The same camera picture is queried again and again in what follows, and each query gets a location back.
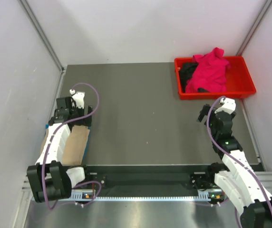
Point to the red plastic bin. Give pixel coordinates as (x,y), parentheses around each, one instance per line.
(239,83)

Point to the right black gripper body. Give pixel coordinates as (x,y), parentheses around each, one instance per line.
(212,118)

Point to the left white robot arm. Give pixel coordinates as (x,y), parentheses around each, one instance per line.
(58,169)

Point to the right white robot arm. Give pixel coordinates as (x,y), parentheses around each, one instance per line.
(235,176)

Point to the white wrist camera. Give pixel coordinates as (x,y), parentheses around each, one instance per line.
(78,98)
(228,105)

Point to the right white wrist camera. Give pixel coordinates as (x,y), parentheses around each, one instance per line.
(228,105)

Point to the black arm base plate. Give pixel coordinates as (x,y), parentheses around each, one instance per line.
(190,176)

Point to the grey slotted cable duct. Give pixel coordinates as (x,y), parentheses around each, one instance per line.
(83,196)

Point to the pink t shirt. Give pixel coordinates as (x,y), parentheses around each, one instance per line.
(209,74)

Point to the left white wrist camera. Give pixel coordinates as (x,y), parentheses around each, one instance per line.
(78,98)

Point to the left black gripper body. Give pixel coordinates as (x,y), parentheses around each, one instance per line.
(77,112)

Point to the aluminium frame rail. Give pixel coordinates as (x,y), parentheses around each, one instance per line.
(265,178)

